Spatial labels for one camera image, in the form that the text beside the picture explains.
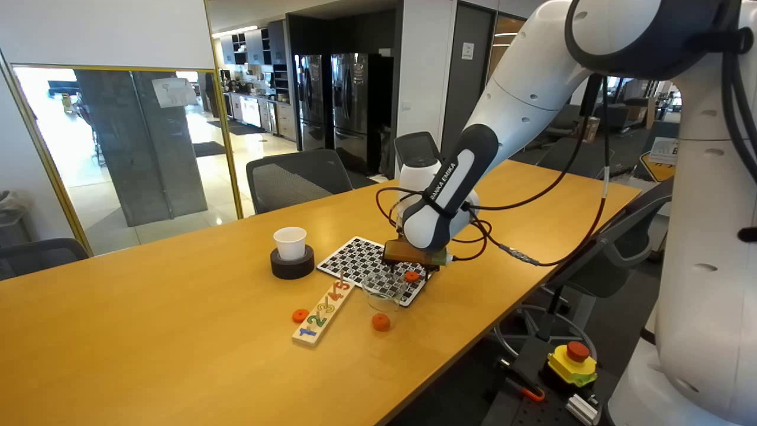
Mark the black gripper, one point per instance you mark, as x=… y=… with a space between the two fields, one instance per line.
x=403 y=252

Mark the white paper cup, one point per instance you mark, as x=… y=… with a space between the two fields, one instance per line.
x=290 y=242

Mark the checkered marker calibration board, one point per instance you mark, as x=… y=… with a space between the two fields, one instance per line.
x=360 y=260

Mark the black tape roll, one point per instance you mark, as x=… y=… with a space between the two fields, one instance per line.
x=292 y=267

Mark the wooden number peg board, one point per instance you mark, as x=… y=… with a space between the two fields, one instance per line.
x=311 y=324

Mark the black office chair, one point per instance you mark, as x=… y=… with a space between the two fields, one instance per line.
x=294 y=178

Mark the yellow red emergency stop button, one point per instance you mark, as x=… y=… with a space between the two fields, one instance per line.
x=574 y=364

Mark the red handled tool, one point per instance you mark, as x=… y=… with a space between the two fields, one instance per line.
x=523 y=390

